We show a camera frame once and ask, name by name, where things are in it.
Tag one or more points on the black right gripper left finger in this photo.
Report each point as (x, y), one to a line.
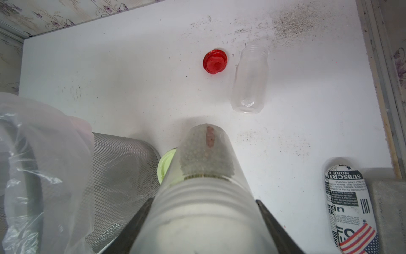
(123, 243)

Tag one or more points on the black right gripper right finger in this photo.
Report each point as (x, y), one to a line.
(283, 242)

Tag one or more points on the clear jar with beans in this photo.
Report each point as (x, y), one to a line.
(204, 204)

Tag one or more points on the clear plastic jar of beans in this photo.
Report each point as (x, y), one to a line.
(251, 80)

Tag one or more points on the red jar lid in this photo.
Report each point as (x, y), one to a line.
(215, 61)

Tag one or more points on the printed can with flag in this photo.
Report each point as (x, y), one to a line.
(350, 211)

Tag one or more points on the mesh bin with pink bag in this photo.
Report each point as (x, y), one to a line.
(64, 188)

